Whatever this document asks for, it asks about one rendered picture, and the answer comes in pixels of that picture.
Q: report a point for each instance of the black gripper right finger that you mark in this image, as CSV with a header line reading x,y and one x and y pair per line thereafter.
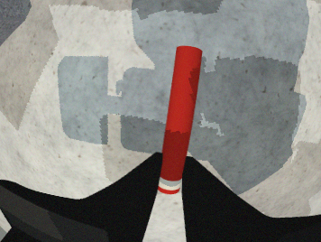
x,y
213,213

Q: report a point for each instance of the red peg with white band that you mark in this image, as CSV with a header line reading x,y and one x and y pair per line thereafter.
x,y
182,101

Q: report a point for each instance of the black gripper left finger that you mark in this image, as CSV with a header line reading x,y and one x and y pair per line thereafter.
x,y
117,213

